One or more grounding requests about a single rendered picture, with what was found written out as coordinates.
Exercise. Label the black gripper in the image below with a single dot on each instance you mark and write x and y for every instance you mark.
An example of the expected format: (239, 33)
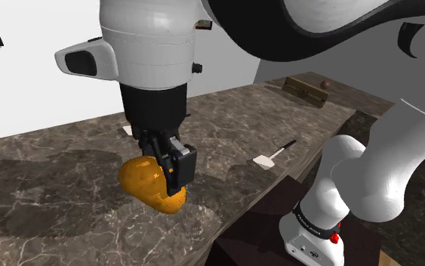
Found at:
(153, 107)

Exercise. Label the yellow-brown potato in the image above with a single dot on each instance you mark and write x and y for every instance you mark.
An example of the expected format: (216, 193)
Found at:
(142, 180)

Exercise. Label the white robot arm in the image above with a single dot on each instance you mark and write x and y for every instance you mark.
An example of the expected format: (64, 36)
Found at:
(149, 44)

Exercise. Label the small white flat piece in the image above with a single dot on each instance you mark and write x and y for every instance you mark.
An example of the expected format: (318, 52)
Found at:
(127, 130)

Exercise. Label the brown wooden box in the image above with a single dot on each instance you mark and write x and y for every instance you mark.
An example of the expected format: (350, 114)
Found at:
(304, 92)

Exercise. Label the small brown ball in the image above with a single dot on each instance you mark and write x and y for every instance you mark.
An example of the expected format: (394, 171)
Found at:
(325, 85)

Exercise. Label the small dark-framed wall picture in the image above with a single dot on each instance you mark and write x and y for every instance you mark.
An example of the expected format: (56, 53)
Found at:
(204, 25)

